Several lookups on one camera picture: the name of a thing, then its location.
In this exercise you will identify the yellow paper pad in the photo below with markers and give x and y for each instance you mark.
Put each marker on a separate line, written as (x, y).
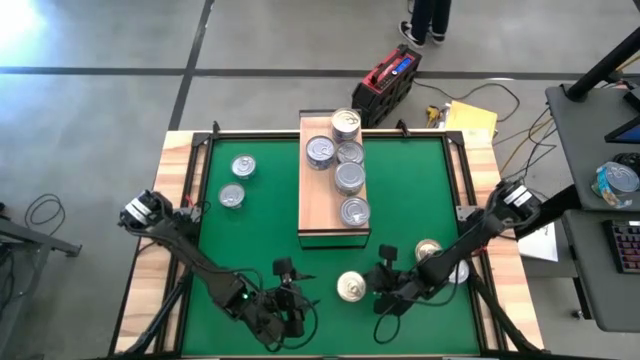
(470, 119)

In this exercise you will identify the wooden shelf with black frame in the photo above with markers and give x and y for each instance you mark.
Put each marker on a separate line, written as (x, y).
(320, 215)

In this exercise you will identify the black monitor pole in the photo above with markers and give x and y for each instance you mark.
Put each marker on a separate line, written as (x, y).
(600, 70)

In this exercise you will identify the blue fish-print seafood can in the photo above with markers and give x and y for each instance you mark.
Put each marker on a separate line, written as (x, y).
(320, 150)

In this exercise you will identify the colourful-label can with silver lid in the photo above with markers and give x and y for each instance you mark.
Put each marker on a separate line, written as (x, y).
(617, 180)

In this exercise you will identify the black desk support bar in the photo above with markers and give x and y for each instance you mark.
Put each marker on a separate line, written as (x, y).
(547, 215)

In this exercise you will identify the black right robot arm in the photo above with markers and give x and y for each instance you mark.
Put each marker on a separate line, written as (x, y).
(475, 235)

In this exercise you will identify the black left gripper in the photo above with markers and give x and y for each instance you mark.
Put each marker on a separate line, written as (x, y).
(282, 315)

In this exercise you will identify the red and black tool case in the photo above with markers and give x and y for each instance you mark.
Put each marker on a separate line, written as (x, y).
(385, 90)

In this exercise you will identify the green table mat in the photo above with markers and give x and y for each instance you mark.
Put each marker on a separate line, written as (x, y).
(300, 240)

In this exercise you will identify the black keyboard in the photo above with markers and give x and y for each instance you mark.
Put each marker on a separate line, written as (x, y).
(627, 247)

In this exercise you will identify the blue-label silver-lid can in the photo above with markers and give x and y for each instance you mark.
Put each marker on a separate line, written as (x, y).
(243, 166)

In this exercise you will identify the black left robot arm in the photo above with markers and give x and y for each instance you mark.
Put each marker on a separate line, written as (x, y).
(190, 255)

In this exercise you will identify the black table frame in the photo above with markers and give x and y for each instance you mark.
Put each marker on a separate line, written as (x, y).
(260, 136)

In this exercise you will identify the person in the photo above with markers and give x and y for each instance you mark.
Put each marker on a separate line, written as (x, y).
(425, 20)

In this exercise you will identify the black metal stand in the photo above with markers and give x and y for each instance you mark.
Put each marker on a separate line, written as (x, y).
(45, 241)

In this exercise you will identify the white paper sheet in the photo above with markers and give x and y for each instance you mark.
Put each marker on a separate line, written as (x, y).
(542, 247)

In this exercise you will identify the black tablet screen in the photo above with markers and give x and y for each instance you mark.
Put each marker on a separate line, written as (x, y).
(627, 134)

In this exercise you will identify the grey desk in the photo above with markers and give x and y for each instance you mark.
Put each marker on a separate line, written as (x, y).
(590, 280)
(580, 140)

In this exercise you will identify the yellow power plug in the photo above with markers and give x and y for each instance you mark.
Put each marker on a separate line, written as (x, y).
(433, 115)

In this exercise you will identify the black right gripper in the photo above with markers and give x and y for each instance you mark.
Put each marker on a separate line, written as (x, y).
(400, 292)

